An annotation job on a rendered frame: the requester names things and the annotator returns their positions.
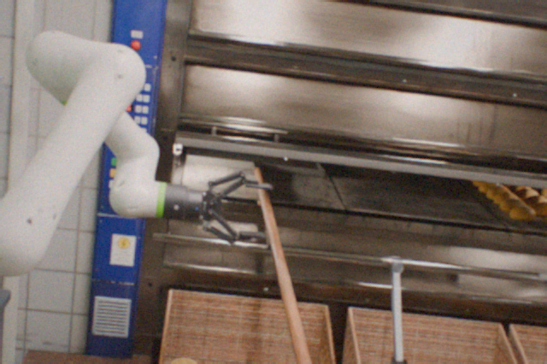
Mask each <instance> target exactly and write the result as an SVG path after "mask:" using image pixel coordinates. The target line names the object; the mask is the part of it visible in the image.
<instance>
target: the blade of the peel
mask: <svg viewBox="0 0 547 364"><path fill-rule="evenodd" d="M186 161H187V162H195V163H203V164H212V165H220V166H228V167H235V168H243V169H251V170H252V164H253V161H260V162H261V163H262V168H263V170H262V171H268V172H276V173H292V174H300V175H308V176H316V177H325V172H326V171H325V170H324V168H323V166H322V165H321V164H320V163H319V162H317V161H304V160H297V159H291V160H290V161H286V160H285V158H281V157H274V156H259V155H252V154H244V153H236V151H228V150H214V149H205V148H198V147H190V146H188V149H187V159H186Z"/></svg>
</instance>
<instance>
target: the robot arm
mask: <svg viewBox="0 0 547 364"><path fill-rule="evenodd" d="M25 61H26V68H28V71H29V73H30V74H31V75H32V76H33V78H35V80H36V81H37V82H38V83H39V84H40V85H41V86H43V88H45V90H47V92H49V94H50V95H51V96H52V97H54V98H55V99H56V100H57V101H58V102H59V103H61V104H62V105H63V106H64V108H63V111H62V112H61V114H60V116H59V118H58V119H57V121H56V124H55V125H54V127H52V129H51V130H50V133H49V134H48V136H47V137H46V139H45V141H44V143H43V144H42V146H41V147H40V149H38V151H37V152H36V155H35V156H34V157H33V159H32V160H31V161H30V163H29V164H28V166H27V167H26V169H25V170H24V171H23V173H22V174H21V176H20V177H19V178H18V179H17V180H16V181H15V184H14V185H13V187H11V188H10V189H9V191H8V192H7V193H6V195H5V196H4V197H3V199H2V200H1V201H0V276H4V277H18V276H21V275H24V274H27V273H30V271H32V270H33V269H34V268H35V267H36V266H37V265H38V264H39V263H41V262H42V260H43V259H44V256H45V254H46V251H47V249H48V247H49V245H50V240H51V238H52V236H54V234H55V231H56V228H57V225H58V223H59V221H60V219H61V217H62V213H63V211H64V209H65V208H66V207H67V205H68V203H69V201H70V199H71V196H72V195H73V193H74V190H75V188H76V186H77V184H78V183H79V181H80V180H81V178H82V176H83V175H84V173H85V170H86V168H87V167H88V165H89V163H90V162H91V159H92V158H94V156H95V154H96V153H97V151H98V149H99V147H100V146H101V144H102V143H103V142H104V143H106V145H108V146H109V147H110V149H112V151H113V152H114V154H115V156H116V158H117V163H116V171H115V177H114V181H113V185H112V189H111V192H110V203H111V206H112V208H113V209H114V211H115V212H116V213H117V214H119V216H122V217H124V218H128V219H135V218H160V219H170V220H184V216H185V214H186V218H192V219H201V220H204V224H203V231H204V232H209V233H212V234H214V235H215V236H216V237H218V238H220V239H222V240H223V241H225V242H228V243H229V244H231V245H232V246H234V245H236V242H237V241H238V240H248V241H250V240H251V238H260V239H265V233H260V232H244V230H238V233H236V232H235V230H234V229H233V227H232V226H231V225H230V224H229V223H228V222H227V221H225V220H224V219H223V218H222V217H221V207H222V204H223V201H222V198H223V197H225V196H227V195H229V194H230V193H232V192H233V191H235V190H237V189H238V188H239V187H241V186H243V185H245V187H246V188H254V189H263V190H272V186H271V185H266V183H259V179H249V178H246V176H245V172H244V171H239V172H236V173H233V174H230V175H227V176H224V177H221V178H218V179H208V186H209V189H208V190H207V191H200V190H192V189H190V190H189V191H187V186H186V185H172V183H163V182H156V181H155V172H156V164H157V161H158V156H159V149H158V146H157V144H156V141H155V140H154V139H153V138H152V137H151V136H150V135H148V134H147V133H146V132H145V131H143V130H142V129H141V128H140V127H139V126H138V125H136V124H135V121H134V120H133V119H132V118H131V117H130V116H129V115H128V113H127V112H126V110H127V108H128V106H129V105H130V104H131V103H132V101H133V100H134V99H135V97H137V96H138V95H139V93H140V92H141V91H142V89H143V87H144V82H145V69H144V64H143V61H142V60H141V58H140V57H139V56H138V55H137V54H136V53H135V52H134V51H132V50H130V49H129V47H127V46H124V45H121V44H106V43H100V42H94V41H89V40H84V39H81V38H76V37H74V36H73V35H71V34H67V33H65V32H59V31H48V32H42V33H40V34H39V35H37V36H36V37H35V38H34V39H33V40H32V42H31V43H30V44H29V46H27V48H26V55H25ZM239 178H241V179H239ZM235 179H239V180H238V181H236V182H234V183H233V185H231V186H229V187H228V188H226V189H224V190H223V191H220V192H218V193H216V192H215V191H213V189H214V188H216V186H219V185H224V183H227V182H230V181H233V180H235ZM213 219H215V220H216V221H217V222H218V223H220V224H221V225H222V226H223V227H224V228H225V229H226V230H227V231H228V233H229V234H230V235H231V236H232V238H231V237H230V236H228V235H227V234H225V233H223V232H221V230H219V229H218V228H216V227H214V226H212V224H210V223H209V221H211V220H213Z"/></svg>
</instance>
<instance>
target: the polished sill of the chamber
mask: <svg viewBox="0 0 547 364"><path fill-rule="evenodd" d="M222 201H223V204H222V207H221V211H222V212H231V213H239V214H253V215H254V216H262V217H264V213H263V210H262V203H261V200H252V198H244V197H230V196H225V197H223V198H222ZM270 205H271V209H272V212H273V216H274V218H279V219H287V220H302V221H311V222H319V223H327V224H336V225H344V226H359V227H368V228H376V229H385V231H392V232H407V233H416V234H424V235H433V236H441V237H449V238H465V239H473V240H482V241H490V242H498V243H499V244H514V245H523V246H531V247H539V248H546V249H547V232H532V231H524V230H515V229H507V227H500V226H484V225H475V224H468V223H460V222H451V221H443V220H428V219H420V218H412V217H403V216H395V215H387V214H380V213H372V212H363V211H355V210H347V209H340V208H324V207H316V206H308V205H300V204H292V203H277V202H270Z"/></svg>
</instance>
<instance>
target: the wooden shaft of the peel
mask: <svg viewBox="0 0 547 364"><path fill-rule="evenodd" d="M254 174H255V178H256V179H259V183H265V180H264V177H263V173H262V170H261V169H260V168H256V169H255V171H254ZM258 190H259V194H260V198H261V203H262V210H263V213H264V219H265V222H266V227H267V230H268V238H269V243H270V246H271V251H272V255H273V259H274V263H275V267H276V271H277V275H278V280H279V287H280V291H281V296H282V300H283V303H284V309H285V316H286V319H287V325H289V328H290V333H291V341H292V345H293V349H294V354H295V357H296V362H297V364H312V362H311V359H310V355H309V348H308V345H307V342H306V338H305V334H304V331H303V328H302V324H301V320H300V317H299V313H298V310H297V303H296V299H295V296H294V292H293V289H292V285H291V279H290V274H288V271H287V268H286V264H285V258H284V254H283V250H282V246H281V242H280V240H279V234H278V229H277V226H276V222H275V218H274V216H273V212H272V209H271V205H270V202H269V197H268V192H267V190H263V189H258Z"/></svg>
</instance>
